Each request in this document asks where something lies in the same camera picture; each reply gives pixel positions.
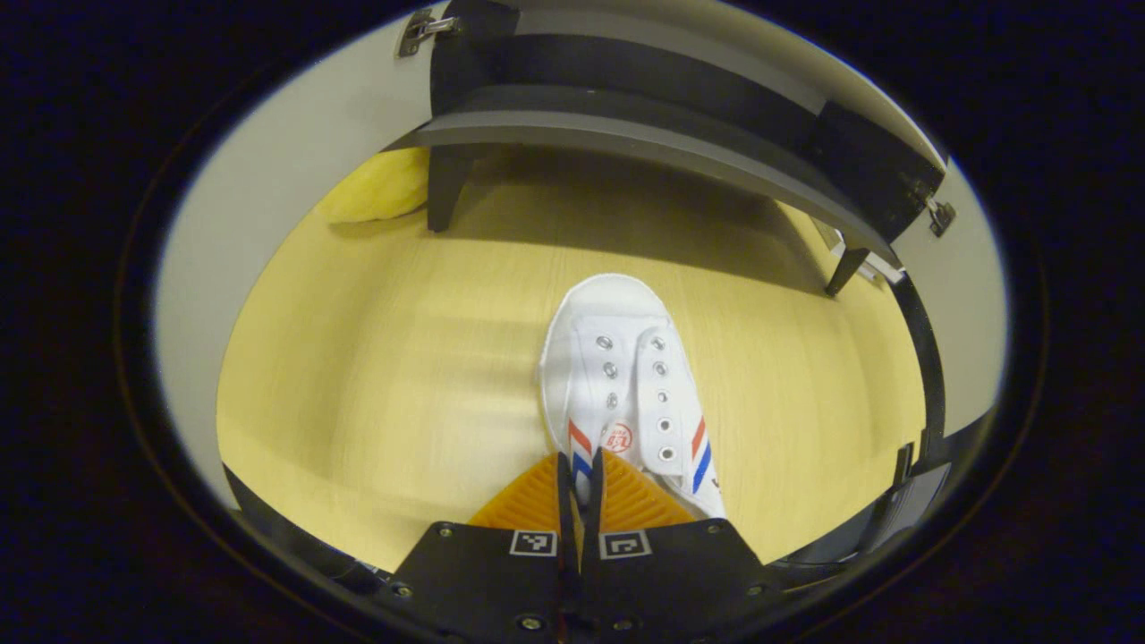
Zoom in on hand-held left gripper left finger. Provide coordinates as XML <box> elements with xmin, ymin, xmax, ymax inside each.
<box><xmin>375</xmin><ymin>451</ymin><xmax>582</xmax><ymax>644</ymax></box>

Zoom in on black platform edge strip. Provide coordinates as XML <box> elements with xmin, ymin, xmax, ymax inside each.
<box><xmin>768</xmin><ymin>268</ymin><xmax>954</xmax><ymax>588</ymax></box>

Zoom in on white canvas shoe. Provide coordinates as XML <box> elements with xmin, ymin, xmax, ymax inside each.
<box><xmin>538</xmin><ymin>272</ymin><xmax>728</xmax><ymax>521</ymax></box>

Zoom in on grey shoe cabinet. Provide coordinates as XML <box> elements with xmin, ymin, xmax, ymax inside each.
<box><xmin>151</xmin><ymin>0</ymin><xmax>1011</xmax><ymax>512</ymax></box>

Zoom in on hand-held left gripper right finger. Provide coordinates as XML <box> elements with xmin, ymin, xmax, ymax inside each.
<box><xmin>581</xmin><ymin>447</ymin><xmax>780</xmax><ymax>644</ymax></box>

